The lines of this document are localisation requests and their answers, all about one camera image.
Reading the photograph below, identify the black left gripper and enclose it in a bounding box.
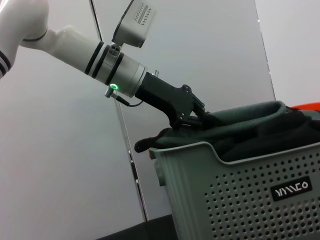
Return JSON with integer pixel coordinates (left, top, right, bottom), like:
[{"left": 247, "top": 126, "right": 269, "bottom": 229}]
[{"left": 134, "top": 71, "right": 208, "bottom": 129}]

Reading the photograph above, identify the grey towel with black trim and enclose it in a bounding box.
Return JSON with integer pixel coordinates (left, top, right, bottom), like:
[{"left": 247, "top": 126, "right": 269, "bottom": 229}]
[{"left": 134, "top": 99, "right": 292, "bottom": 154}]

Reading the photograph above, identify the grey perforated storage box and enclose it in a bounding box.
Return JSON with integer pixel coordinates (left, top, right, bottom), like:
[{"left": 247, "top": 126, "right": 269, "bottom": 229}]
[{"left": 147, "top": 141, "right": 320, "bottom": 240}]

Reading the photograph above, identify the dark cloth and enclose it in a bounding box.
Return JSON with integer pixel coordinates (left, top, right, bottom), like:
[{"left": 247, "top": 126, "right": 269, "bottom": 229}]
[{"left": 214, "top": 106, "right": 320, "bottom": 162}]

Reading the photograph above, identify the left gripper cable with plug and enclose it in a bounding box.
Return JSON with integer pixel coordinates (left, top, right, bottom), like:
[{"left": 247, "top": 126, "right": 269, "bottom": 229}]
[{"left": 104, "top": 84, "right": 144, "bottom": 108}]

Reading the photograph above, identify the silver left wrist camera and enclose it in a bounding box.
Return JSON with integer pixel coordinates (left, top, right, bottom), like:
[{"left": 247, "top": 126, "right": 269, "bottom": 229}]
[{"left": 110, "top": 0, "right": 158, "bottom": 49}]

